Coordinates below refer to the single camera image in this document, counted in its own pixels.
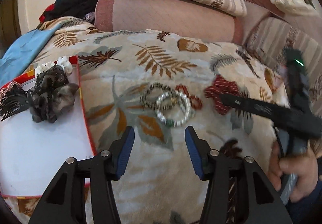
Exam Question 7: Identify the red rimmed white tray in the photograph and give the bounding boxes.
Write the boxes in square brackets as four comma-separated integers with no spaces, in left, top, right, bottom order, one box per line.
[0,55,98,199]

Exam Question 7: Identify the dark red polka dot scrunchie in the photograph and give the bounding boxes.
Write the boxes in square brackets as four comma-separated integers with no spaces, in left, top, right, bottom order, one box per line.
[204,75,241,115]

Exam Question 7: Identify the red bead bracelet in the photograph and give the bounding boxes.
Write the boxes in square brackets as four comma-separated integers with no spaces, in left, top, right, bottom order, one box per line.
[175,84,203,111]

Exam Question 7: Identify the large white pearl bracelet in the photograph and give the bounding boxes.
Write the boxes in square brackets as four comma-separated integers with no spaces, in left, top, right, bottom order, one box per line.
[154,90,192,128]

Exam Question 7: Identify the grey black sheer scrunchie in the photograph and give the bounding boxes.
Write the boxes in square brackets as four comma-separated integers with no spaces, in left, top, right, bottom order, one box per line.
[27,64,79,123]

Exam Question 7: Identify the black hair claw clip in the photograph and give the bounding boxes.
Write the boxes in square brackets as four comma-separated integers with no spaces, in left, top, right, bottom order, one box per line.
[1,85,30,121]

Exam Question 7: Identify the leopard print hair tie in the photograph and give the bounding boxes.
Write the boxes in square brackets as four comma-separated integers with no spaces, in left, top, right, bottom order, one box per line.
[140,82,178,111]

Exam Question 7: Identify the red white plaid scrunchie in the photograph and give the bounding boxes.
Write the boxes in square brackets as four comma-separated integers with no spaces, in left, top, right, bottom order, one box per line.
[0,81,25,100]

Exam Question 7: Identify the white cherry print scrunchie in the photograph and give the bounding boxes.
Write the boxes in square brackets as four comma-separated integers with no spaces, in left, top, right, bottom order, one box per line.
[34,56,73,77]

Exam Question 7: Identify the person's right hand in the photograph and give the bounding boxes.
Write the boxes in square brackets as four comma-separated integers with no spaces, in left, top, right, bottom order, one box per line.
[266,142,319,203]

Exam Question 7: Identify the pink cushion right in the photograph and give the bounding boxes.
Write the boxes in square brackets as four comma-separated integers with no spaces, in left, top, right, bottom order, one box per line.
[240,0,321,44]

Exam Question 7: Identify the cream crumpled cloth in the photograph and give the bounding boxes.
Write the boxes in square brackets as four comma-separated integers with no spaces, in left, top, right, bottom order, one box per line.
[270,0,318,16]

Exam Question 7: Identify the leaf pattern plush blanket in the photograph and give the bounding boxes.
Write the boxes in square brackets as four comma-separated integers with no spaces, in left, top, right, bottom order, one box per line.
[1,18,290,223]

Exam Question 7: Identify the pink bolster pillow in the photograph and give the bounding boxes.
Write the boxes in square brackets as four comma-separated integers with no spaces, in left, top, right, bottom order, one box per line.
[95,0,244,44]

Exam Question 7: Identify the light blue cloth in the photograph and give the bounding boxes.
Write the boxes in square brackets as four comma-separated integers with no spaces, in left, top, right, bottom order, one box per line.
[1,24,61,86]

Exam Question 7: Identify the black and red clothes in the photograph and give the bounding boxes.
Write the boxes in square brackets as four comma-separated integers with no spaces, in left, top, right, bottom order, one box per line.
[39,0,99,23]

